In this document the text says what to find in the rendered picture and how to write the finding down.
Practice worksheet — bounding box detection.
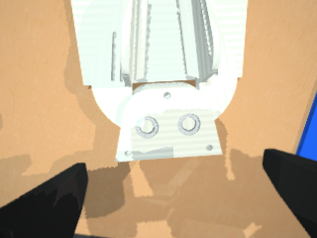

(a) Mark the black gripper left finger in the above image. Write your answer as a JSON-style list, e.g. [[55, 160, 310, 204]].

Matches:
[[0, 163, 88, 238]]

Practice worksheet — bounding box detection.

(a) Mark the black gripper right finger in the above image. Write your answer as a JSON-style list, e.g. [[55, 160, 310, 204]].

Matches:
[[263, 148, 317, 238]]

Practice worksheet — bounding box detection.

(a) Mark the blue rectangular plate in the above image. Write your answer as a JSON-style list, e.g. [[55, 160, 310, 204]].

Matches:
[[296, 91, 317, 161]]

